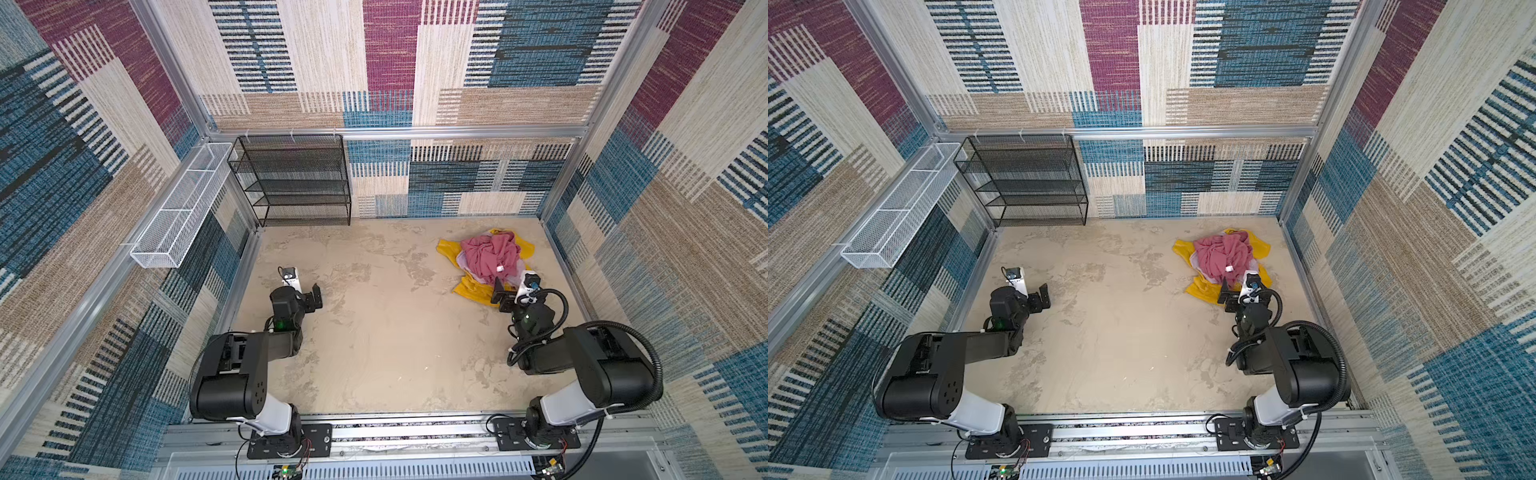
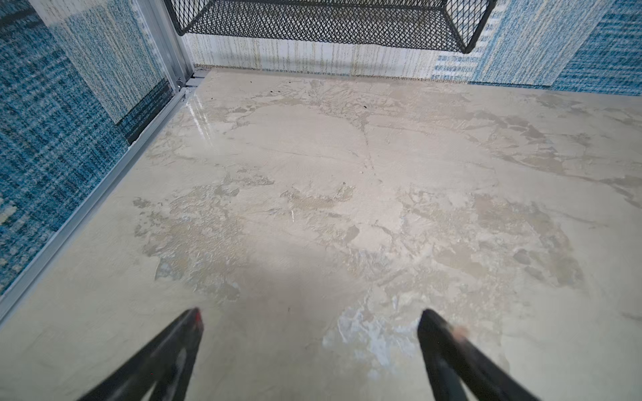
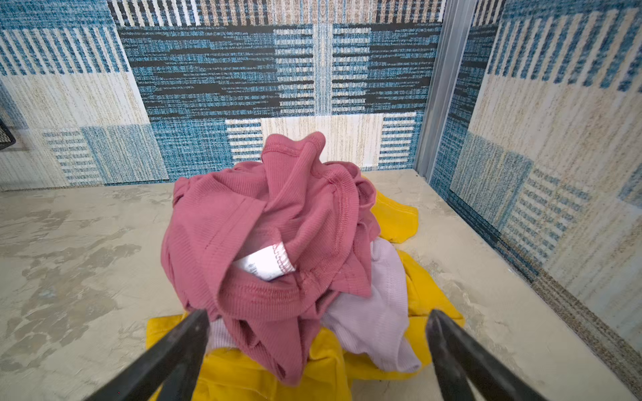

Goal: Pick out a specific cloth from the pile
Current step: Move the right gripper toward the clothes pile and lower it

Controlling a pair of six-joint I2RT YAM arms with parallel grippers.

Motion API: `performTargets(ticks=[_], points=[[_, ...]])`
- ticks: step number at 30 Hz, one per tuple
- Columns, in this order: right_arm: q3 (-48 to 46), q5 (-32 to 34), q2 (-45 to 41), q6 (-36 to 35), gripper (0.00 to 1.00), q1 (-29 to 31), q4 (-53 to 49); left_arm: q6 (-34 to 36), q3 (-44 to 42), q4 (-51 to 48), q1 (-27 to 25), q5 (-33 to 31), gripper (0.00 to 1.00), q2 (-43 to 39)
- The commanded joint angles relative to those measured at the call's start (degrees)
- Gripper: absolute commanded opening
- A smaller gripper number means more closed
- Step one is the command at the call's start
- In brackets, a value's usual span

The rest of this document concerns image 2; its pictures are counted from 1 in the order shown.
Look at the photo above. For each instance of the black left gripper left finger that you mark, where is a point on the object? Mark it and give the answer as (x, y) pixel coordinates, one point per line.
(162, 369)

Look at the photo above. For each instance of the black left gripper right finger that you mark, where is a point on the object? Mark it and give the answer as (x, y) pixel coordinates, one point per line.
(455, 367)

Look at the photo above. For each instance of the black wire mesh shelf rack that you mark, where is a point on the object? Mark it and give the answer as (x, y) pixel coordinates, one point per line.
(442, 25)

